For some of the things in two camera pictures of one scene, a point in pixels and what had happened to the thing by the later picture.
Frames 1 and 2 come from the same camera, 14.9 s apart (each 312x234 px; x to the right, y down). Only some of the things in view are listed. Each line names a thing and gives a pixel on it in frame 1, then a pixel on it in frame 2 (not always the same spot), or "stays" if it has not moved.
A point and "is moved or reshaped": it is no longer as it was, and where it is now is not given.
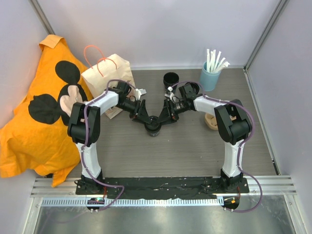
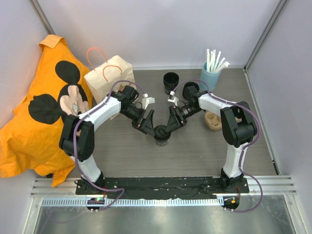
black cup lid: (154, 126) is moved or reshaped
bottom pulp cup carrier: (211, 120) stays
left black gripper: (140, 114) to (145, 125)
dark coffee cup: (153, 134) is moved or reshaped
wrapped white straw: (213, 53) stays
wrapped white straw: (219, 65) stays
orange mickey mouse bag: (34, 137) stays
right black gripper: (168, 114) to (176, 119)
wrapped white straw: (226, 64) stays
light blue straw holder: (208, 80) stays
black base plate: (169, 187) stays
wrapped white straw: (217, 61) stays
